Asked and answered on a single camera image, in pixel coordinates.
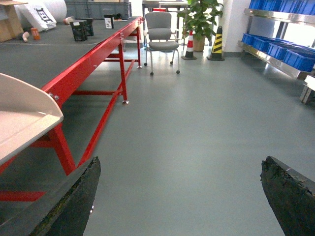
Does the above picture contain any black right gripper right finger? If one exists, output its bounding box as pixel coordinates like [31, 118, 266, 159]
[260, 156, 315, 236]

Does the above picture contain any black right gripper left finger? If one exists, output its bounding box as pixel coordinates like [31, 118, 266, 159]
[0, 157, 101, 236]

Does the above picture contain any beige plastic dustpan tray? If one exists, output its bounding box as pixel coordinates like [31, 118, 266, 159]
[0, 73, 63, 164]

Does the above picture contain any steel shelf rack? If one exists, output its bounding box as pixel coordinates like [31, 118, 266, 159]
[238, 0, 315, 104]

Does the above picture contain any yellow black traffic cone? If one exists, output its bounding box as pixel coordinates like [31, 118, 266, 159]
[207, 26, 224, 61]

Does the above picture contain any red white traffic cone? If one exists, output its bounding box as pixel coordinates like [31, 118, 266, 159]
[181, 31, 197, 60]

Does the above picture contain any orange small can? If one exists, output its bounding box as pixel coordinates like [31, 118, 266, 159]
[31, 27, 41, 40]

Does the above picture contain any black box front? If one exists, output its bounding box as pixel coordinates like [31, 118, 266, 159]
[70, 20, 88, 42]

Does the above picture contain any black box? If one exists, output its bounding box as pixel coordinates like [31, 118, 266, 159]
[70, 20, 88, 42]
[82, 18, 94, 36]

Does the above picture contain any large cardboard box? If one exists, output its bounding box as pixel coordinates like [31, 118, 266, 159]
[0, 0, 28, 42]

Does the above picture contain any black box rear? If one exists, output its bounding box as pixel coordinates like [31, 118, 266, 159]
[82, 18, 94, 36]

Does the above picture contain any white printed bag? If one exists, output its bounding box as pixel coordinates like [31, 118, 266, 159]
[14, 0, 67, 32]

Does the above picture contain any grey office chair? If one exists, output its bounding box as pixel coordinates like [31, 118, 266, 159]
[144, 11, 180, 76]

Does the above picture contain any green potted plant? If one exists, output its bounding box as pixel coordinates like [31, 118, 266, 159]
[178, 0, 223, 52]

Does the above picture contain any red table frame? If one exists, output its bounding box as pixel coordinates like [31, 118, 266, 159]
[0, 16, 145, 203]

